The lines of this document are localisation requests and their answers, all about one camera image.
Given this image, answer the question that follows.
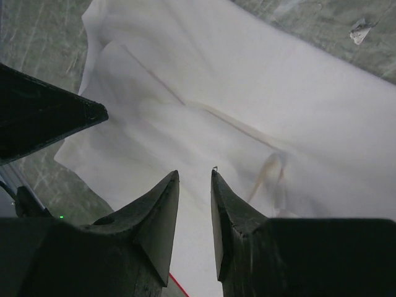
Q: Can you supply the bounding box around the white t-shirt with red print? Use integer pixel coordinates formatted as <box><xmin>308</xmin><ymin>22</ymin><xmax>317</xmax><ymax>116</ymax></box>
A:
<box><xmin>55</xmin><ymin>1</ymin><xmax>395</xmax><ymax>296</ymax></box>

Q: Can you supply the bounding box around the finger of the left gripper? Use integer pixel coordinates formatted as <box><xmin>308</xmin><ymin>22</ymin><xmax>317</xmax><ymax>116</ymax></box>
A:
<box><xmin>1</xmin><ymin>64</ymin><xmax>108</xmax><ymax>163</ymax></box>

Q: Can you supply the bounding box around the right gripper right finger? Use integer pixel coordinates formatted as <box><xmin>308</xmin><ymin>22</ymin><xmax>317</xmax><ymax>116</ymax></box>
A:
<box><xmin>211</xmin><ymin>171</ymin><xmax>395</xmax><ymax>296</ymax></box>

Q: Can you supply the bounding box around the small torn tape scrap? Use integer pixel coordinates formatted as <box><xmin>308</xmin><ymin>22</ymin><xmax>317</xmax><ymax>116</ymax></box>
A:
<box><xmin>350</xmin><ymin>18</ymin><xmax>372</xmax><ymax>45</ymax></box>

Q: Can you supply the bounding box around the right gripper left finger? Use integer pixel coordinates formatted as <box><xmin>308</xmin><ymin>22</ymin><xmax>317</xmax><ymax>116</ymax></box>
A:
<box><xmin>1</xmin><ymin>171</ymin><xmax>179</xmax><ymax>296</ymax></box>

